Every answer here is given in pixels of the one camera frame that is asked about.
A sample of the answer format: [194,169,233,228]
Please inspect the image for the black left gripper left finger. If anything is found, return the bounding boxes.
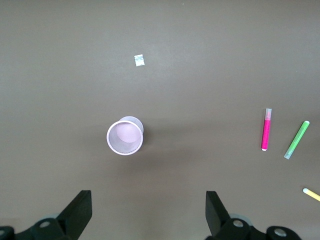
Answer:
[0,189,93,240]

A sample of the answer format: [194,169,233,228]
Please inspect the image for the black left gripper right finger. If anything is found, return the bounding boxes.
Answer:
[205,190,302,240]

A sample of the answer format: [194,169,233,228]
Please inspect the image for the pink marker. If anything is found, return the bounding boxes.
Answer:
[260,107,273,152]

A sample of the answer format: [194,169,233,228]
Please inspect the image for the light pink plastic cup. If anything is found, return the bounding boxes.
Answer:
[106,115,145,156]

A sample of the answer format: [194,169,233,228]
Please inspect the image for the yellow marker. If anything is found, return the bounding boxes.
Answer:
[302,187,320,202]

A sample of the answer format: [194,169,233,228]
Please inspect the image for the green marker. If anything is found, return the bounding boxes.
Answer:
[283,120,311,160]

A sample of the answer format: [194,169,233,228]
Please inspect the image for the brown table mat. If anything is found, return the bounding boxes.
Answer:
[0,0,320,240]

